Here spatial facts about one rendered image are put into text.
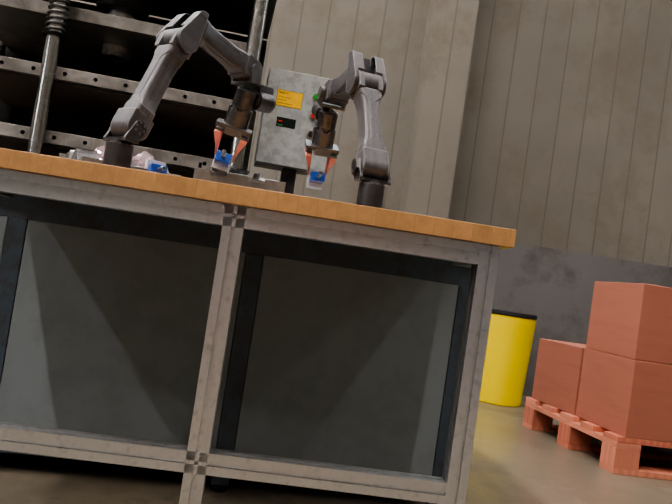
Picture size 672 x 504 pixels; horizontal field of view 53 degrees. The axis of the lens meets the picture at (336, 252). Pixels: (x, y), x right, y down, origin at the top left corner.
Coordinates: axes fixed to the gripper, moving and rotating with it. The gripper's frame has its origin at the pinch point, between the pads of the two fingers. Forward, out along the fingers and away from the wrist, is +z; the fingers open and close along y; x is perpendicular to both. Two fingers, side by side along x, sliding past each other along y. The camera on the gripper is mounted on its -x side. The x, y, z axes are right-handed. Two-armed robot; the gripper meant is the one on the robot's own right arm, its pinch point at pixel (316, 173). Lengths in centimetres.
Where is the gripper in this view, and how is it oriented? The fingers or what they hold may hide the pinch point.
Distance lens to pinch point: 213.6
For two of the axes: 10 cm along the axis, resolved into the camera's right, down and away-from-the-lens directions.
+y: -9.8, -1.4, -1.7
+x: 0.9, 4.3, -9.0
